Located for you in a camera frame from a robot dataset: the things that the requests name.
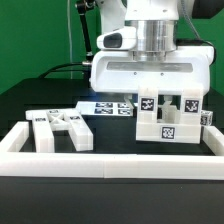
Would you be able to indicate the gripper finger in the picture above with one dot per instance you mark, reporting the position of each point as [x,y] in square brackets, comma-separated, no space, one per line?
[172,101]
[130,101]

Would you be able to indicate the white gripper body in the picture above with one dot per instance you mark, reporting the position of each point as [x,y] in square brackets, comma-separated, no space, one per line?
[146,56]

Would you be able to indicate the white chair seat block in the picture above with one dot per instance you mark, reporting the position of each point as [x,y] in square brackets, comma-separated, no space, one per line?
[167,124]

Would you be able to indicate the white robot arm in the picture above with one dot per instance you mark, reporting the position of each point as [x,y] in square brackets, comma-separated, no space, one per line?
[116,15]

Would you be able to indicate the white tag marker sheet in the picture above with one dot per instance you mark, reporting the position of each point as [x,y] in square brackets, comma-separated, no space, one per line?
[104,108]

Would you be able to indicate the white tagged cube far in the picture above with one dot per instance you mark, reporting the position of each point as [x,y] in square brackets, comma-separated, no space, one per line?
[206,117]

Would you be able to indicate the white chair back frame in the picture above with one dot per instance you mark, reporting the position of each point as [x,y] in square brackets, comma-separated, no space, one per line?
[46,122]

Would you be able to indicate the white U-shaped fence frame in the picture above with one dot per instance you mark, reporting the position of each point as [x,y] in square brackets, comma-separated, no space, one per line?
[13,162]

